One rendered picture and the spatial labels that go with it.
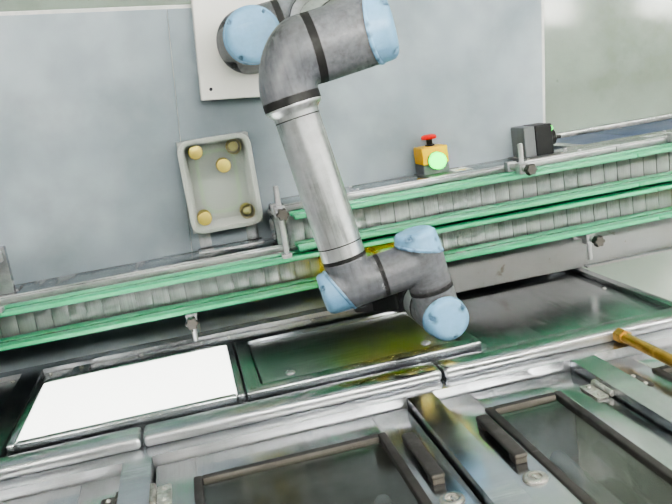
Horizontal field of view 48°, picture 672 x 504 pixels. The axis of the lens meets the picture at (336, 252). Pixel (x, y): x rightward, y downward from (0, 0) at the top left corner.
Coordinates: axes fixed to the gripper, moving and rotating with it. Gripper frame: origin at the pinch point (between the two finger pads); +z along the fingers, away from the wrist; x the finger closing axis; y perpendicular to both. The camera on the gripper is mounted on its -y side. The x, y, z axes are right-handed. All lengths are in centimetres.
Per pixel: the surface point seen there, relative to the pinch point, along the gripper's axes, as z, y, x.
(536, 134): 32, 53, 22
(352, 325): 12.1, -5.6, -12.5
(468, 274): 27.5, 29.1, -10.4
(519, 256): 28, 43, -8
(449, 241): 27.5, 25.1, -0.9
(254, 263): 20.1, -24.6, 4.3
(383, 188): 27.5, 10.0, 15.3
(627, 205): 28, 75, 0
